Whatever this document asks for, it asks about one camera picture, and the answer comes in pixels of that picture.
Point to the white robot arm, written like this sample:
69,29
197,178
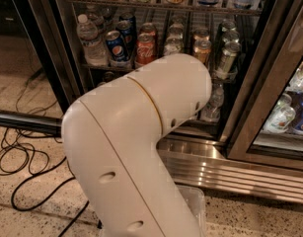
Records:
110,138

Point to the clear water bottle bottom right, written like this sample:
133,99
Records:
211,111

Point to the clear water bottle middle shelf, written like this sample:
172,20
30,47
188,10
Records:
92,42

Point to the stainless steel fridge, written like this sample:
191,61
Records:
242,152

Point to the open glass fridge door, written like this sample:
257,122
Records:
35,86

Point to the red Coca-Cola can front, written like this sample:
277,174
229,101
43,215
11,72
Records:
145,51

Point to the white green soda can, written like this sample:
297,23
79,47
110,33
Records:
173,46

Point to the blue Pepsi can front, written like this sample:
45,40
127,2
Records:
116,46

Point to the gold soda can front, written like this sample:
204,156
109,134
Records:
201,50

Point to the clear plastic storage bin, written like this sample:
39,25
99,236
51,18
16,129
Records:
195,200

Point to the green silver soda can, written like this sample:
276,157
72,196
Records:
229,53

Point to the white can right door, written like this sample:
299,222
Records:
279,121

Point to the blue Pepsi can right door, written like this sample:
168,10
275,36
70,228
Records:
297,123

